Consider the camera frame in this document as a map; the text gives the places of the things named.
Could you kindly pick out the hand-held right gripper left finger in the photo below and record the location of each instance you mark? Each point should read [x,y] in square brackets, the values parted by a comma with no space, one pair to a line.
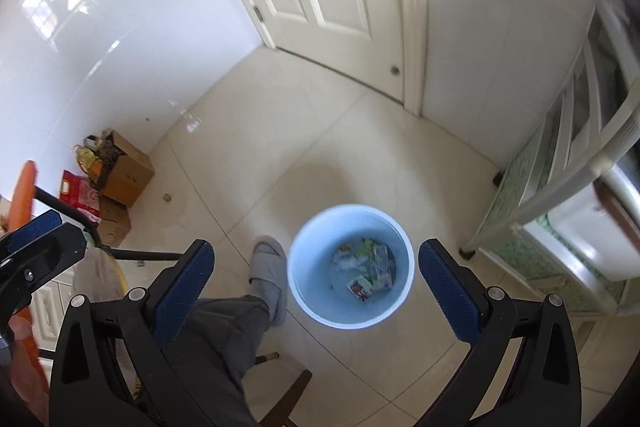
[184,289]

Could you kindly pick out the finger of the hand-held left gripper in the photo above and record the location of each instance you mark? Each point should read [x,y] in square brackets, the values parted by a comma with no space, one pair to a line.
[37,229]
[50,252]

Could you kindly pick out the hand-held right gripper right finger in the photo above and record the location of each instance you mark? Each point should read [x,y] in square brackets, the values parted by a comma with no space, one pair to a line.
[450,292]

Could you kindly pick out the red white carton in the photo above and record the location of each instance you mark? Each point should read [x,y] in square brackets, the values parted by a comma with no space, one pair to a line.
[361,289]

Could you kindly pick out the green paper packet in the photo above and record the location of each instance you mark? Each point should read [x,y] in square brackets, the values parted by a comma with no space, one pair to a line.
[367,246]

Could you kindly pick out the white tissue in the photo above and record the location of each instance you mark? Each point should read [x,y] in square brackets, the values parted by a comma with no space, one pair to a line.
[350,263]

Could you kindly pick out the light blue plastic bin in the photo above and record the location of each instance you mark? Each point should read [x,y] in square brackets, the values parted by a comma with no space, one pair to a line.
[310,292]

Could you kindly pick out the red rice bag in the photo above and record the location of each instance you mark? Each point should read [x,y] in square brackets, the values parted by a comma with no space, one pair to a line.
[80,197]

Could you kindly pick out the cream counter cabinet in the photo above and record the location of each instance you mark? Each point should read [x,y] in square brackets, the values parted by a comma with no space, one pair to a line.
[50,312]

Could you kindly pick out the small cardboard box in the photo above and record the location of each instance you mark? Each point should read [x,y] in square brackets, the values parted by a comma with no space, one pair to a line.
[112,222]

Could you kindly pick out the person's grey trouser leg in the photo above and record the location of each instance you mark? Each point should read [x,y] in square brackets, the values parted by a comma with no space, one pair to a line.
[215,357]

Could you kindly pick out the yellow oil bottle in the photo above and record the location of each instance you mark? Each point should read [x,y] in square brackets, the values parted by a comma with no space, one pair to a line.
[90,162]

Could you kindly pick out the grey slipper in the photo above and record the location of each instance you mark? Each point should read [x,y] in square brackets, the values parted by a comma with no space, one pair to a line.
[270,277]

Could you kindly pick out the large cardboard box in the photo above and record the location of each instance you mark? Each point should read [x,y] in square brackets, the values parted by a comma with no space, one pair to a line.
[130,172]

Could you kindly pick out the white shelf rack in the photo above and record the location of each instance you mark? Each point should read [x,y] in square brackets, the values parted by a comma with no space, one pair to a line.
[550,187]

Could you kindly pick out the brown wooden stool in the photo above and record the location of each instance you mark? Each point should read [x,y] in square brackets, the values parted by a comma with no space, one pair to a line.
[285,397]

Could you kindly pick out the black metal table frame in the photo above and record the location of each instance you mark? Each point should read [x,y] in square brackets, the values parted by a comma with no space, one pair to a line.
[130,254]

